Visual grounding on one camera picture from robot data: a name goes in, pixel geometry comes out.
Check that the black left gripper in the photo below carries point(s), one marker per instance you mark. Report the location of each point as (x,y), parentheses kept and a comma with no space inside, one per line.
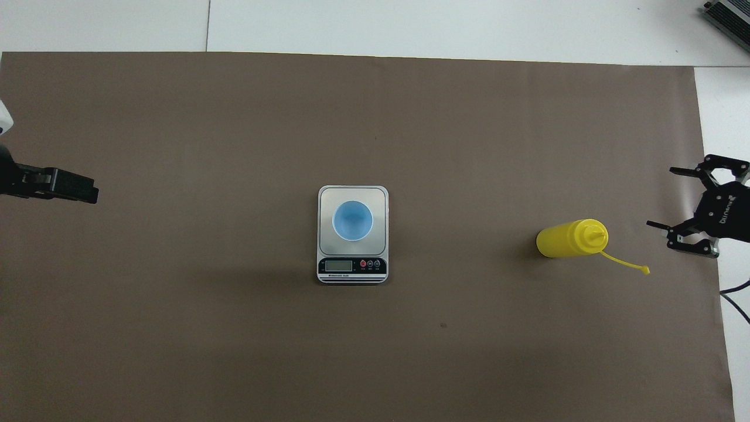
(14,179)

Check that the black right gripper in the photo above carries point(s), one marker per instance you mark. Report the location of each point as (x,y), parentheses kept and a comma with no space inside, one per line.
(729,211)

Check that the yellow squeeze bottle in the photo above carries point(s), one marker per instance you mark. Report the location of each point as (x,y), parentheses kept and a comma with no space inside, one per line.
(565,240)

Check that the light blue plastic cup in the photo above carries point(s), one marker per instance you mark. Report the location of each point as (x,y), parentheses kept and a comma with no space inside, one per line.
(353,221)

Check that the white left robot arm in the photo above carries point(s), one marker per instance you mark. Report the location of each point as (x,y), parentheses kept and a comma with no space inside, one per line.
(3,120)

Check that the silver digital kitchen scale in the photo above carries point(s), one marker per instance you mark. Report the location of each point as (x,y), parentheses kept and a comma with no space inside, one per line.
(353,264)

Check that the brown paper mat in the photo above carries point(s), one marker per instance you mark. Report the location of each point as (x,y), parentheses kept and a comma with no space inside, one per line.
(234,146)

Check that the grey ribbed metal device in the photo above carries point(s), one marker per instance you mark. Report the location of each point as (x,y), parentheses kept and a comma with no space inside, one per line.
(732,14)

